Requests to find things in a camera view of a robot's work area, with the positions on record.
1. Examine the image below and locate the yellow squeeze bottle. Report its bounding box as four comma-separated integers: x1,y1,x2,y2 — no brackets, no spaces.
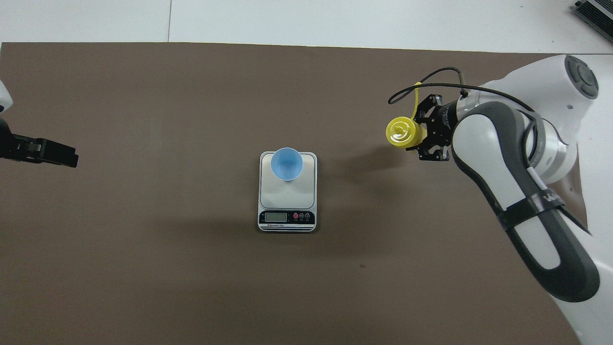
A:
386,81,428,150

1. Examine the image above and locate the grey finned metal device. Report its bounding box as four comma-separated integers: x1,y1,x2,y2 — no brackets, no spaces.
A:
572,0,613,45

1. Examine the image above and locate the light blue plastic cup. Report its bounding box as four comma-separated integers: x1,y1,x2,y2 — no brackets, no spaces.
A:
271,147,304,182

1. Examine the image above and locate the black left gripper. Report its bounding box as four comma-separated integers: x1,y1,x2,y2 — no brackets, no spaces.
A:
0,117,79,167

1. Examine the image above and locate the silver digital kitchen scale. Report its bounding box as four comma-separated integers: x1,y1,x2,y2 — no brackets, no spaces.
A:
258,151,318,233

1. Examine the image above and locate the brown paper mat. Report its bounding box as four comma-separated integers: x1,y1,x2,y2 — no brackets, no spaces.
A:
0,42,592,345

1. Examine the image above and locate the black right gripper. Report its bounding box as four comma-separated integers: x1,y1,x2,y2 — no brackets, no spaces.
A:
407,94,463,161

